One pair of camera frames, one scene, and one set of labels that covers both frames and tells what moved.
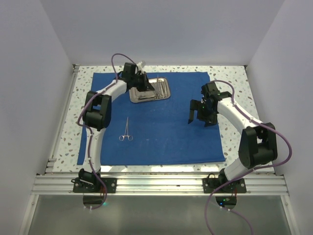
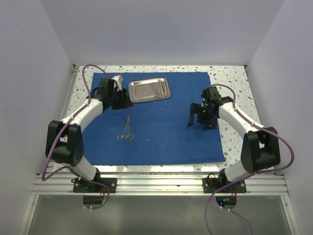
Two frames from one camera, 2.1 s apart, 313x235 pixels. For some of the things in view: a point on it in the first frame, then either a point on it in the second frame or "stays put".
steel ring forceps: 158,94 to 125,135
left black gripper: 146,85 to 125,102
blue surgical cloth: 157,132 stays put
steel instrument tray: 162,91 stays put
